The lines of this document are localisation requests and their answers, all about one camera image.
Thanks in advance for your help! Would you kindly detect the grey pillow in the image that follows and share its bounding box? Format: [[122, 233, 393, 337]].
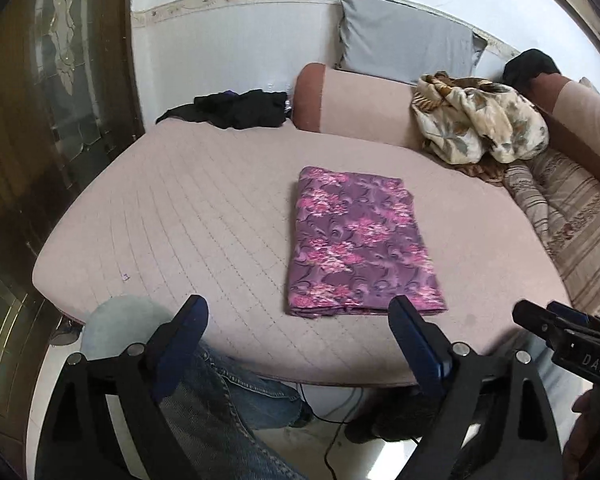
[[336, 0, 488, 86]]

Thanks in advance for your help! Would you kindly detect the light blue cloth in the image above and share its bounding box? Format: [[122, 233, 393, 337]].
[[80, 295, 181, 361]]

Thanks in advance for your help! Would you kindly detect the black cloth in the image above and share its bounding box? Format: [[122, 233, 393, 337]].
[[155, 89, 290, 130], [502, 48, 563, 88]]

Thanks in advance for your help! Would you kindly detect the pink brown bolster pillow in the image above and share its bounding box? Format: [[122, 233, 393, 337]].
[[292, 62, 428, 151], [532, 74, 600, 171]]

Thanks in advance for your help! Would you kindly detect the person's blue jeans leg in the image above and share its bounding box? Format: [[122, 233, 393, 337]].
[[157, 345, 313, 480]]

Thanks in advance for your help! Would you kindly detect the person's right hand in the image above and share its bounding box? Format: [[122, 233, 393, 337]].
[[562, 387, 600, 480]]

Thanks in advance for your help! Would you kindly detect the wooden door with glass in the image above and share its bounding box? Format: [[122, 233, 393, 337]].
[[0, 0, 146, 411]]

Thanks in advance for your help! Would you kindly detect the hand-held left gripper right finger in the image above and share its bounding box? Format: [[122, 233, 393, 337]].
[[387, 295, 566, 480]]

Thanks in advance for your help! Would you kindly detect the wooden window frame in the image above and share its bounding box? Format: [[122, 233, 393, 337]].
[[510, 0, 600, 81]]

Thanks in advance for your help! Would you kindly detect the black cable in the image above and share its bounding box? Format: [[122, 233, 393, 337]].
[[299, 384, 362, 480]]

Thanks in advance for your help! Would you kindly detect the black shoe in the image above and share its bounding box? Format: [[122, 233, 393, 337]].
[[344, 389, 431, 445]]

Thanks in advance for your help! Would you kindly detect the striped beige cushion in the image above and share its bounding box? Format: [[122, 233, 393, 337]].
[[502, 147, 600, 318]]

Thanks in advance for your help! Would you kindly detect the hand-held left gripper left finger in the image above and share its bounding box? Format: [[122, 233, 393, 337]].
[[35, 294, 211, 480]]

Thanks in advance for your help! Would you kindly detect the pink quilted mattress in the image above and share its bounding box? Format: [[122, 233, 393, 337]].
[[32, 120, 573, 388]]

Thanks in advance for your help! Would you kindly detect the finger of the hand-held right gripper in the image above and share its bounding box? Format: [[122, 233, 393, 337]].
[[547, 301, 600, 336], [512, 300, 581, 350]]

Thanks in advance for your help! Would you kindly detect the purple floral cloth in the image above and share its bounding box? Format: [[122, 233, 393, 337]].
[[284, 166, 447, 318]]

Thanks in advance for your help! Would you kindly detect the dark slipper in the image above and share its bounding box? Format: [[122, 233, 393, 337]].
[[49, 319, 85, 347]]

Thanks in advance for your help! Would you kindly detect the beige floral blanket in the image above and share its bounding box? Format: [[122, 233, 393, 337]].
[[411, 72, 551, 183]]

